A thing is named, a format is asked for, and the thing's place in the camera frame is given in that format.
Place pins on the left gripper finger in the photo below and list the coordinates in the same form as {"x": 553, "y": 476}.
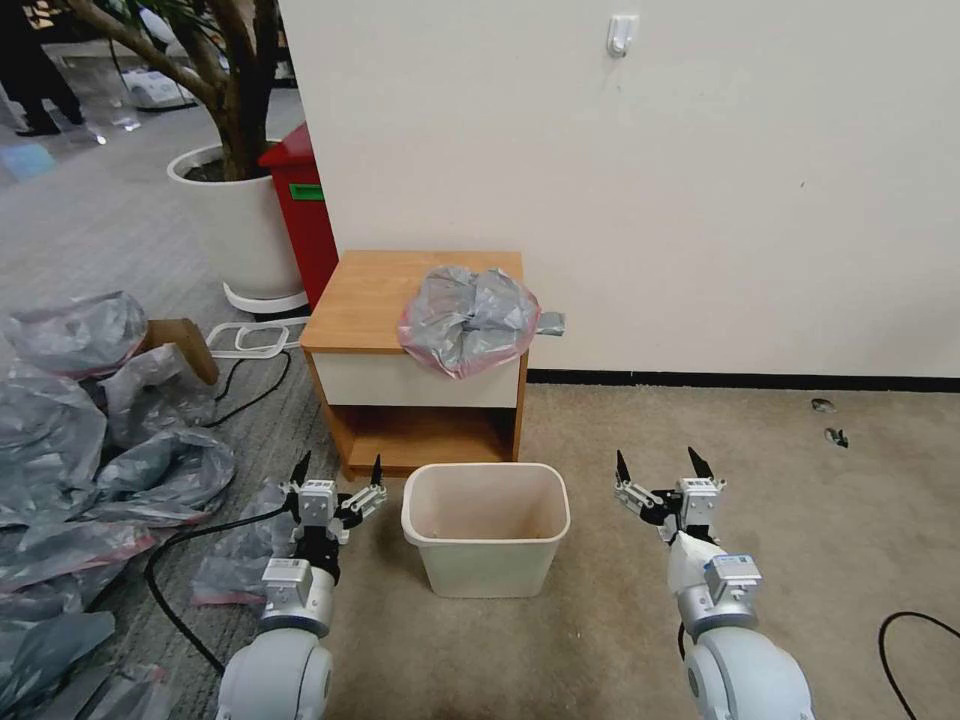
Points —
{"x": 369, "y": 493}
{"x": 301, "y": 471}

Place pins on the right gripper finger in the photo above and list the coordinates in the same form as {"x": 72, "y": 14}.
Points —
{"x": 631, "y": 495}
{"x": 702, "y": 466}

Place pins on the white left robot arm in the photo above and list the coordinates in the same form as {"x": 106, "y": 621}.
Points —
{"x": 285, "y": 660}

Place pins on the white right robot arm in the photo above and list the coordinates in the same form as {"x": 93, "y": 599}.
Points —
{"x": 742, "y": 667}

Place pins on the crumpled grey garbage bag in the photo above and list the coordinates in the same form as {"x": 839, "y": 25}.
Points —
{"x": 154, "y": 390}
{"x": 45, "y": 442}
{"x": 45, "y": 652}
{"x": 71, "y": 330}
{"x": 67, "y": 559}
{"x": 236, "y": 570}
{"x": 169, "y": 472}
{"x": 112, "y": 694}

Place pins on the cream plastic trash can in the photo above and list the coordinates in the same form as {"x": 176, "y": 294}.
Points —
{"x": 486, "y": 525}

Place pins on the grey garbage bag, pink rim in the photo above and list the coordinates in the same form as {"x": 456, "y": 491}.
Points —
{"x": 469, "y": 319}

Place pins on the small dark floor scrap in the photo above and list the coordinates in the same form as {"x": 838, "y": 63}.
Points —
{"x": 823, "y": 406}
{"x": 836, "y": 437}

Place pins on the wooden bedside table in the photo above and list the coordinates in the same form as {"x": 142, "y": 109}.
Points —
{"x": 360, "y": 330}

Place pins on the brown cardboard piece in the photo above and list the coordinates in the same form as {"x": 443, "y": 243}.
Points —
{"x": 191, "y": 345}

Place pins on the small grey flat piece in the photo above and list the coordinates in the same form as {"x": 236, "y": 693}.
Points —
{"x": 553, "y": 322}

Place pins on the white round planter pot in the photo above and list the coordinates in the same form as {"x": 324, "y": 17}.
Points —
{"x": 251, "y": 232}

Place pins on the red box with green slot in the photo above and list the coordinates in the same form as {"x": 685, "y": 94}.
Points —
{"x": 307, "y": 225}

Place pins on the brown tree trunk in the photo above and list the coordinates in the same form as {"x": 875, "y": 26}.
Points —
{"x": 240, "y": 97}

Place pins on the white low machine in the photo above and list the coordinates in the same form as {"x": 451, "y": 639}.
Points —
{"x": 154, "y": 86}

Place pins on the person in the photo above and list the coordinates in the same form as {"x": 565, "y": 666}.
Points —
{"x": 41, "y": 67}

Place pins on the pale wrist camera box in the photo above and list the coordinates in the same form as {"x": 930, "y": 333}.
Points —
{"x": 700, "y": 504}
{"x": 316, "y": 504}

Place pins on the white wall hook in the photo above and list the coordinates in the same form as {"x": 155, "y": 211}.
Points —
{"x": 622, "y": 34}

